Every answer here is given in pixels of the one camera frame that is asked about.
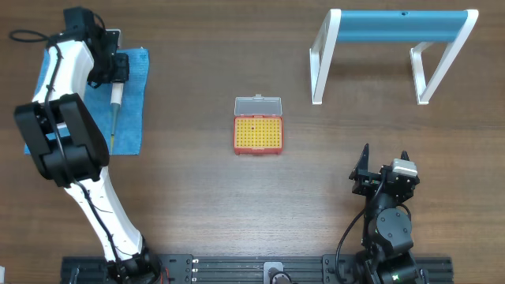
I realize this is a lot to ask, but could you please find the white pipette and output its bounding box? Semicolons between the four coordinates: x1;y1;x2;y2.
109;81;124;155

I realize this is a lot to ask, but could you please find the white and blue stand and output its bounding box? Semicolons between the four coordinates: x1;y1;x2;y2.
309;8;480;107

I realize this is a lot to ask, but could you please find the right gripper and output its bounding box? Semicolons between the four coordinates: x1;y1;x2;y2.
348;143;421;204

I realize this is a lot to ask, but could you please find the black cable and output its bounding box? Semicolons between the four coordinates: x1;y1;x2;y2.
8;28;64;60
335;171;388;277

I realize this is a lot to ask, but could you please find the mounting rail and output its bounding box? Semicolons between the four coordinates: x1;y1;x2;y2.
60;254;455;284

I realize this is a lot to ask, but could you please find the blue cloth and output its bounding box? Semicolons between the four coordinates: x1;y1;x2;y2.
24;47;151;156

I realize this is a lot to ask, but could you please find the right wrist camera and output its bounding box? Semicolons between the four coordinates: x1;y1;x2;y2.
390;158;419;178

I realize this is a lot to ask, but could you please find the red and yellow tip box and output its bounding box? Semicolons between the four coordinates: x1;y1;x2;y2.
233;93;285;156

